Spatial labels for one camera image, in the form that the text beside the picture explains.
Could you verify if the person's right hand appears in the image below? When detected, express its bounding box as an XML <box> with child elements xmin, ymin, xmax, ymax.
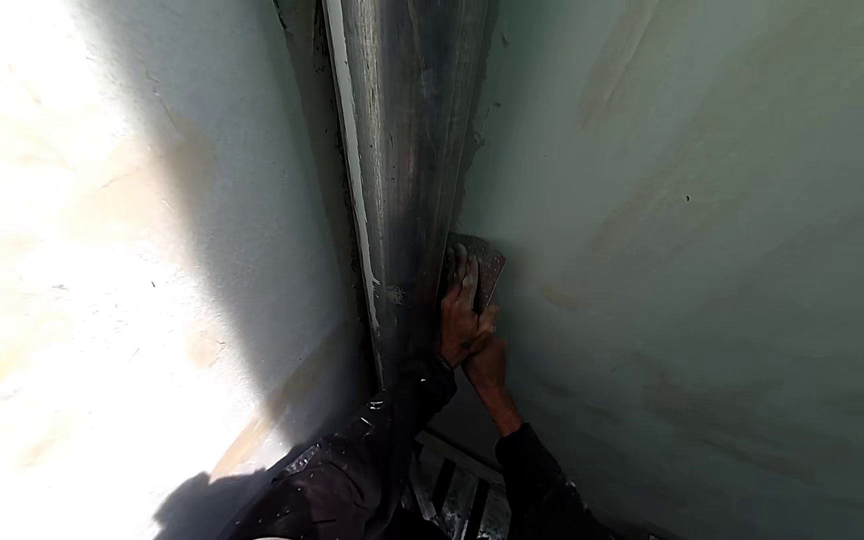
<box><xmin>462</xmin><ymin>303</ymin><xmax>509</xmax><ymax>395</ymax></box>

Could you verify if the person's left hand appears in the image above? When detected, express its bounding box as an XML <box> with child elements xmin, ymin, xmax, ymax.
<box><xmin>439</xmin><ymin>242</ymin><xmax>481</xmax><ymax>369</ymax></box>

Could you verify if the speckled metal putty blade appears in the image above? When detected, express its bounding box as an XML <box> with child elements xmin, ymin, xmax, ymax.
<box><xmin>445</xmin><ymin>231</ymin><xmax>507</xmax><ymax>315</ymax></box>

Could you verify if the person's right forearm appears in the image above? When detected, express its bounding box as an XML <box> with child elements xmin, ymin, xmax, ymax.
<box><xmin>477</xmin><ymin>381</ymin><xmax>621</xmax><ymax>540</ymax></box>

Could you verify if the long grey metal beam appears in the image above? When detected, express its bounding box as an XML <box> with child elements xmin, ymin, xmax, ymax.
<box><xmin>323</xmin><ymin>0</ymin><xmax>492</xmax><ymax>393</ymax></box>

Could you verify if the dark metal ladder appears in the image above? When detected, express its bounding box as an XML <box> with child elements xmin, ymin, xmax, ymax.
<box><xmin>400</xmin><ymin>427</ymin><xmax>513</xmax><ymax>540</ymax></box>

